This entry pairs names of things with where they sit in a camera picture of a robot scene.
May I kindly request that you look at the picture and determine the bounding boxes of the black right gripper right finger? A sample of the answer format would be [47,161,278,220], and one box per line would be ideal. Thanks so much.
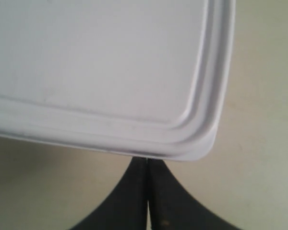
[147,159,238,230]

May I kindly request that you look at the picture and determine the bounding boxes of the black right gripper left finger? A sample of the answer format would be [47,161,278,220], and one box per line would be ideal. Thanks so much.
[72,157,147,230]

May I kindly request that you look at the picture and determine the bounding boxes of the white lidded plastic container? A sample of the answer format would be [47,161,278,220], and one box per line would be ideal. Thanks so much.
[0,0,236,161]

